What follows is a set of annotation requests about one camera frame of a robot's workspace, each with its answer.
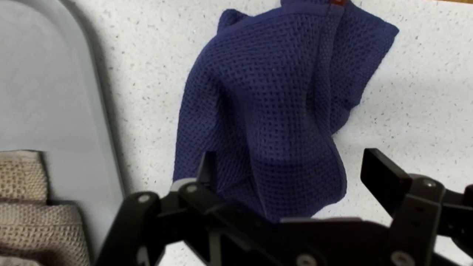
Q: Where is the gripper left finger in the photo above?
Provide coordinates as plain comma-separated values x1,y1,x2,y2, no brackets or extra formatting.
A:
94,151,307,266

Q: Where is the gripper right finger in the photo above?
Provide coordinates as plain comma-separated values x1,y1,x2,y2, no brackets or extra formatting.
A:
360,148,473,266

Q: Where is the beige waffle cloth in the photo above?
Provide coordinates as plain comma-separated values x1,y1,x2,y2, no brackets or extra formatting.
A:
0,150,91,266

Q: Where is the grey sink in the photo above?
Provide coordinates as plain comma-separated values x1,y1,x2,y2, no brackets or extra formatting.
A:
0,0,128,266

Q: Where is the dark blue waffle cloth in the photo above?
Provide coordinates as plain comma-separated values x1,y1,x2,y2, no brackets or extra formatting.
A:
172,0,400,224

